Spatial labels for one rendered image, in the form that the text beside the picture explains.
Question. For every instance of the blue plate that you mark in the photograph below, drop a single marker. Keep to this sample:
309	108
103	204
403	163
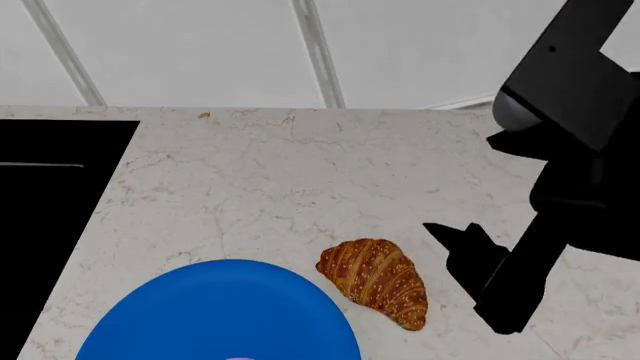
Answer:
220	315

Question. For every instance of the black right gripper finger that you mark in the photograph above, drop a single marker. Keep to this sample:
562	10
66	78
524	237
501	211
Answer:
475	255
520	277

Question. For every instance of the pink donut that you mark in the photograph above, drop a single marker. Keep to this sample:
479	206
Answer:
240	358

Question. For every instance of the black cooktop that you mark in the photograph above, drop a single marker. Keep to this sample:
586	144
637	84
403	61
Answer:
45	225

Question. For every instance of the sesame croissant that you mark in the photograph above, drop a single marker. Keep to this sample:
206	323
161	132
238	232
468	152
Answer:
380	279

